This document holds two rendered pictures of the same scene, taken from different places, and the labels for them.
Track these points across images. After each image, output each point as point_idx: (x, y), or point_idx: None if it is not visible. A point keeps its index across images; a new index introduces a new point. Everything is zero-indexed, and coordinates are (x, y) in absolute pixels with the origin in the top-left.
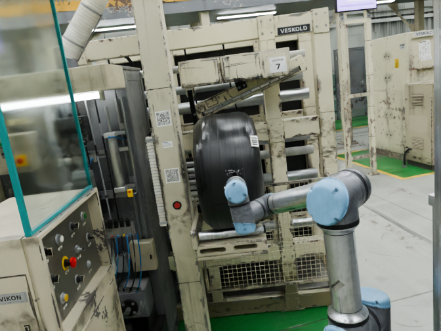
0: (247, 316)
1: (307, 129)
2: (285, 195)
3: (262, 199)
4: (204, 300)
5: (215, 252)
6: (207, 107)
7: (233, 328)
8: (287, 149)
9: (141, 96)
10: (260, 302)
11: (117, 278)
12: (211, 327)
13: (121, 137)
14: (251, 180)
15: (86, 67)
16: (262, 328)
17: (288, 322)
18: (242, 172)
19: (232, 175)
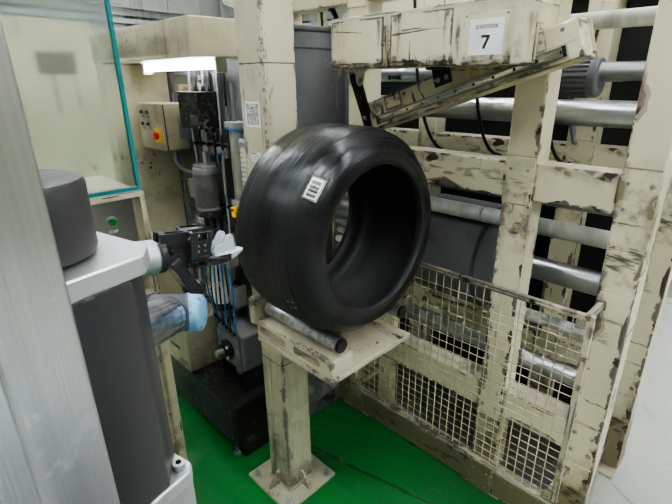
0: (412, 448)
1: (585, 195)
2: None
3: (158, 298)
4: (286, 393)
5: (275, 341)
6: (385, 109)
7: (379, 449)
8: (554, 224)
9: (335, 75)
10: (434, 443)
11: (226, 310)
12: (359, 429)
13: None
14: (282, 257)
15: (174, 19)
16: (409, 477)
17: (451, 498)
18: (190, 238)
19: (158, 238)
